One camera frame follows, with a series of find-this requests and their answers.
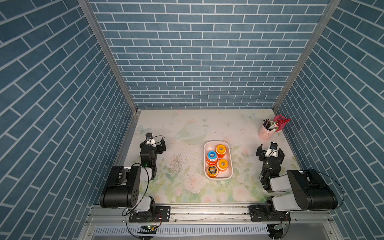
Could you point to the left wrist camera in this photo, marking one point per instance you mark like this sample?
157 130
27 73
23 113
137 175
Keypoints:
149 138

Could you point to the pens in bucket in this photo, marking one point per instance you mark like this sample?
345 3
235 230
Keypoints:
271 125

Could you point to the white plastic storage box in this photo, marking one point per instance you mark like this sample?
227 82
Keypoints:
210 146

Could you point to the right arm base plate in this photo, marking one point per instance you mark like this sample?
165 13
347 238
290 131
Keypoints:
259 213

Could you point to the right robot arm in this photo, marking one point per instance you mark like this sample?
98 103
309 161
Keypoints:
304 190

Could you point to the small yellow tape roll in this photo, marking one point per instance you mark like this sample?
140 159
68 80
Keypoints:
222 165

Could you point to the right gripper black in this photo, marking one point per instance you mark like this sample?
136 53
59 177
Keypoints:
262 154

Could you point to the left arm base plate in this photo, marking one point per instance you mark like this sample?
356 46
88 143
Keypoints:
156 213

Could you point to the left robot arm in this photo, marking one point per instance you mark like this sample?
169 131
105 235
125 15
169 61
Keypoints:
122 188

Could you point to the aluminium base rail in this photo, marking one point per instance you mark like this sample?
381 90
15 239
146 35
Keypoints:
204 214

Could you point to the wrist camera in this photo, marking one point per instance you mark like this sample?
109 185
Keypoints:
149 138
272 150

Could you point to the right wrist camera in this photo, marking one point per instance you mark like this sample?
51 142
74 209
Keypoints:
272 150

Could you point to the blue tape roll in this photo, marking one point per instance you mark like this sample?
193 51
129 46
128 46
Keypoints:
212 156

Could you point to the pink metal pen bucket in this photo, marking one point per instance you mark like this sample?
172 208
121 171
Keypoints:
265 134

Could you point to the magenta plastic basket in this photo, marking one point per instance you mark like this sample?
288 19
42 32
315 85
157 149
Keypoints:
281 122

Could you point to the orange white sealing tape roll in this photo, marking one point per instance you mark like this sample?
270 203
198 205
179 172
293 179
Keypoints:
211 162

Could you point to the black yellow tape roll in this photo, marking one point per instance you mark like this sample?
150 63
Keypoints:
212 169

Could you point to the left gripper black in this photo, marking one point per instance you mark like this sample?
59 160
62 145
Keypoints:
159 150

